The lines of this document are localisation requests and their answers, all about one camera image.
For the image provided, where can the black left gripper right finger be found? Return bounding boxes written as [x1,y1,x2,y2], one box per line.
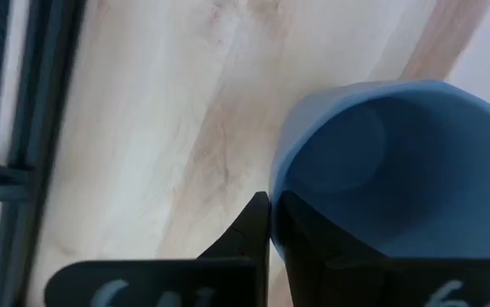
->
[271,190,490,307]

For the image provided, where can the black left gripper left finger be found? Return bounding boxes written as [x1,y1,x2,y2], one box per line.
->
[43,190,270,307]

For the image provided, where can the grey-blue mug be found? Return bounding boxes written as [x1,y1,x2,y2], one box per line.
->
[269,79,490,261]

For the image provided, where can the black table frame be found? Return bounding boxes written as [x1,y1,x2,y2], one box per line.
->
[0,0,88,307]

